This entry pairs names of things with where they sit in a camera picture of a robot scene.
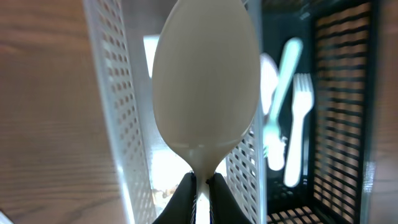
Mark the white perforated plastic basket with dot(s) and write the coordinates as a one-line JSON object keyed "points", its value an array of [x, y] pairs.
{"points": [[117, 82]]}

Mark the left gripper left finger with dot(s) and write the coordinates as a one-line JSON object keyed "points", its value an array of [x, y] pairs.
{"points": [[181, 209]]}

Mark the white plastic fork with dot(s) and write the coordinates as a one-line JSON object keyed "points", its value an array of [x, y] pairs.
{"points": [[302, 103], [273, 146]]}

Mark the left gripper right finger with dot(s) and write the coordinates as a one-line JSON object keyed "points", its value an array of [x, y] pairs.
{"points": [[224, 209]]}

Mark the white plastic spoon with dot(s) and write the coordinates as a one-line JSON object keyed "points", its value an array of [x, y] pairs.
{"points": [[269, 81], [206, 83]]}

